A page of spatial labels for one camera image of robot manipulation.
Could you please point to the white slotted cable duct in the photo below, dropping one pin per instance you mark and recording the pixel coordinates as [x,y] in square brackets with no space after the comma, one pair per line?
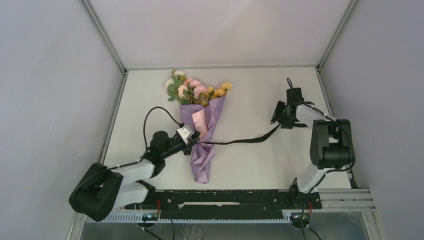
[150,217]

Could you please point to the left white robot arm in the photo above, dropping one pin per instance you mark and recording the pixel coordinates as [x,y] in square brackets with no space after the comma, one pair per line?
[103,189]

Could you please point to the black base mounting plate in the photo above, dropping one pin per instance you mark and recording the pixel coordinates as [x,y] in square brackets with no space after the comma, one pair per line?
[199,205]

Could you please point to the pink wrapping paper sheet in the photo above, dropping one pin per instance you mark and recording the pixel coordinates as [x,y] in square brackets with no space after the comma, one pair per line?
[204,120]

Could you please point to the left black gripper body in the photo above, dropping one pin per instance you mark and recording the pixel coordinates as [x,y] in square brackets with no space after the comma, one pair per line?
[175,146]

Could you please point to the yellow rose stem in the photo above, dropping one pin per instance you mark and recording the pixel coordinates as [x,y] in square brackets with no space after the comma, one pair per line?
[214,93]

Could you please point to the aluminium frame rail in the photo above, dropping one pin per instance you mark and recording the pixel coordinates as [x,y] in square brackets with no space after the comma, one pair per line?
[349,200]

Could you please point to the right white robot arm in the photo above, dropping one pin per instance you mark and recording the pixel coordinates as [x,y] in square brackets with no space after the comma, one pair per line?
[331,146]

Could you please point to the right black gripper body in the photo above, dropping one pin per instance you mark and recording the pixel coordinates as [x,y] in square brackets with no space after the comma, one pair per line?
[280,114]

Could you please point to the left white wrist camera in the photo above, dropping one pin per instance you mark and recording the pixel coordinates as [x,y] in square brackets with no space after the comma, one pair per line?
[185,132]

